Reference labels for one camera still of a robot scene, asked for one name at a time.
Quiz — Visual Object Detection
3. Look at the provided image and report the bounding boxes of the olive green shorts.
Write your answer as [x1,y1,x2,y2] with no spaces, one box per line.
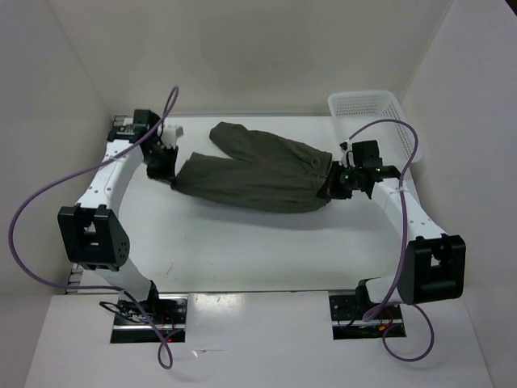
[172,122,333,213]

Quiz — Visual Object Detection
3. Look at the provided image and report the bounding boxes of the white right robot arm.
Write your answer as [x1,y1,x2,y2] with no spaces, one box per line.
[322,141,466,319]

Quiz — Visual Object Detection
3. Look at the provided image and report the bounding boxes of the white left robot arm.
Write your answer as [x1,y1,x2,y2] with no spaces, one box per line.
[57,110,183,323]

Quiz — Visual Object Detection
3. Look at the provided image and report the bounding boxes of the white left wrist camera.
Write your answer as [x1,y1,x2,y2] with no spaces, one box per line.
[160,124,184,150]

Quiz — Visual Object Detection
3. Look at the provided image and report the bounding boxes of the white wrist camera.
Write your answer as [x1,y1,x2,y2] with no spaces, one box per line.
[160,124,184,150]
[339,138,356,168]

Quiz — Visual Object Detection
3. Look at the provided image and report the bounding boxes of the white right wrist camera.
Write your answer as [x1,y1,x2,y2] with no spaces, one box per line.
[339,138,356,168]

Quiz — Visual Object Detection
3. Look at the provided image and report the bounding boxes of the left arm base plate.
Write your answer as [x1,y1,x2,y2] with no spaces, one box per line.
[99,295,188,344]

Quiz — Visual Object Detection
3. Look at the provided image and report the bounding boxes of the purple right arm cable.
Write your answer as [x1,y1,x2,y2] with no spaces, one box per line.
[343,119,435,361]

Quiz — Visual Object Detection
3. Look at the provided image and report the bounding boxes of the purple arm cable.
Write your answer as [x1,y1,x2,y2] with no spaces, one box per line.
[343,119,435,361]
[7,85,181,369]

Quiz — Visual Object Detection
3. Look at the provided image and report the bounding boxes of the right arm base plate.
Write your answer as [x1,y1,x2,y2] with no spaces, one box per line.
[329,293,406,340]

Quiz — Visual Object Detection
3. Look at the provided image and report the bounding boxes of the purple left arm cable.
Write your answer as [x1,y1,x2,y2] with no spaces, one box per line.
[7,85,181,369]

